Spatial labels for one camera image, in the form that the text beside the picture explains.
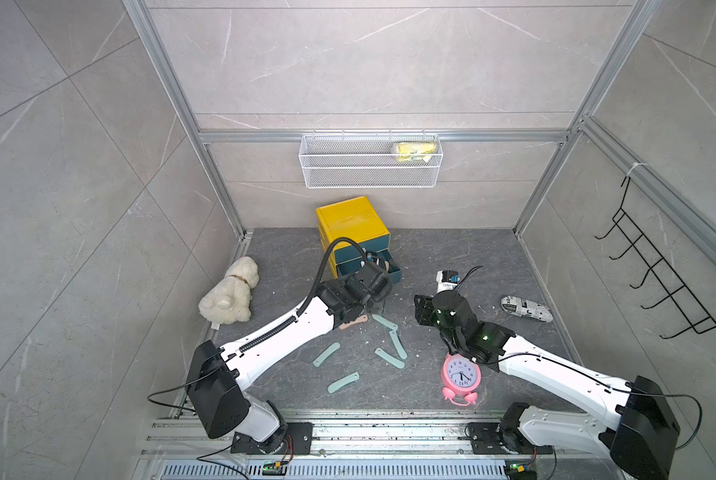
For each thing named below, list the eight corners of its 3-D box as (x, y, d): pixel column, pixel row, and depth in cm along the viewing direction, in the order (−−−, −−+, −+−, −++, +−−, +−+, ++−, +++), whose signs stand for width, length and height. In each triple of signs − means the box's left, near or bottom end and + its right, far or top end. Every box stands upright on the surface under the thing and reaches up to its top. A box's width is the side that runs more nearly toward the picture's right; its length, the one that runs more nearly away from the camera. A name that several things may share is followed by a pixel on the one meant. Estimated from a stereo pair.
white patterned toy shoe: (499, 311, 99) (503, 305, 96) (500, 298, 102) (504, 293, 99) (547, 325, 95) (552, 320, 93) (546, 312, 99) (552, 307, 96)
